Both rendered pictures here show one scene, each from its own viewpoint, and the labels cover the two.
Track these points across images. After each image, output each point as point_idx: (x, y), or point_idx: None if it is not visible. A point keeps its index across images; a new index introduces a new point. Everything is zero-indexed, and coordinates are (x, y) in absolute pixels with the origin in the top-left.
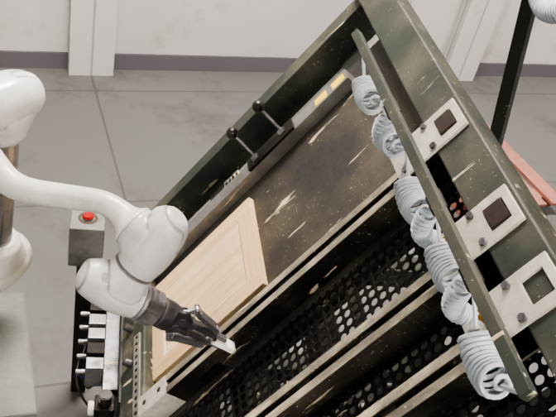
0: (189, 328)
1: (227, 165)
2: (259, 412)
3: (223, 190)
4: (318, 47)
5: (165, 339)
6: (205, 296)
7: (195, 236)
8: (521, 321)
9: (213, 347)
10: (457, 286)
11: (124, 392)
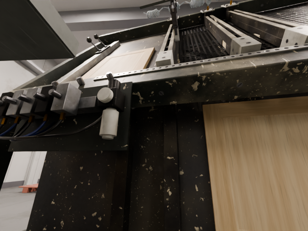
0: None
1: (69, 71)
2: (220, 25)
3: (89, 59)
4: (95, 45)
5: (175, 6)
6: (126, 62)
7: (82, 71)
8: (234, 2)
9: (177, 32)
10: None
11: (128, 80)
